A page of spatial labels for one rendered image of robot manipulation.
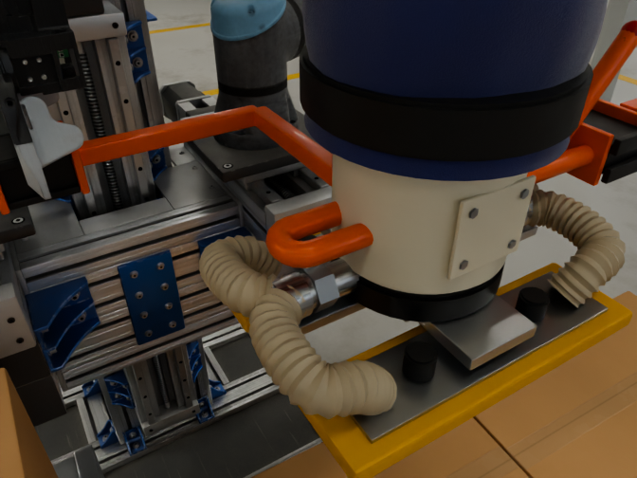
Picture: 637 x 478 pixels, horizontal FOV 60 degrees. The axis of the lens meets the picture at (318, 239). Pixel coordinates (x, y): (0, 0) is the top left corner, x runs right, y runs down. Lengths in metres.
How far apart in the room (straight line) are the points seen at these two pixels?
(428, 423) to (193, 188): 0.68
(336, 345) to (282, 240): 1.57
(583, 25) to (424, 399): 0.30
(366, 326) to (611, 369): 0.98
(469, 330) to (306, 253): 0.17
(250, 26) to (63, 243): 0.44
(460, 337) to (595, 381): 0.83
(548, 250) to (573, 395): 1.43
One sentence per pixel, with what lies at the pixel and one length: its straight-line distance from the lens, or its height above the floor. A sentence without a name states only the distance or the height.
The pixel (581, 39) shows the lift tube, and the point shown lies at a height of 1.35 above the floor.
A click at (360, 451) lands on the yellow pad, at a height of 1.07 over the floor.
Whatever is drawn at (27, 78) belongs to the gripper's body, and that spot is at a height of 1.28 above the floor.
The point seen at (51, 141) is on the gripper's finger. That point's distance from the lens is 0.57.
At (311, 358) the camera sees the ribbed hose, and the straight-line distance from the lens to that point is 0.42.
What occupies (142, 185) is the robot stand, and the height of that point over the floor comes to 0.97.
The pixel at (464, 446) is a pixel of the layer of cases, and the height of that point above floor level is 0.54.
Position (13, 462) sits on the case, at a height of 0.95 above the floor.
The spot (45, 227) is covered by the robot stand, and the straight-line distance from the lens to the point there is 1.00.
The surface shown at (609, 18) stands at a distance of 3.68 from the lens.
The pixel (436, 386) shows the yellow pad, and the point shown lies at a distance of 0.49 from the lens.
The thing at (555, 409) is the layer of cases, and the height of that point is 0.54.
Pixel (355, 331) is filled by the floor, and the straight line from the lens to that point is 2.06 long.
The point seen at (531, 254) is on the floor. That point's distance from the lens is 2.58.
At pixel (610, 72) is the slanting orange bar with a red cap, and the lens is 0.66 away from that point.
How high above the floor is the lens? 1.45
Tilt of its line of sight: 35 degrees down
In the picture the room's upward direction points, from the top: straight up
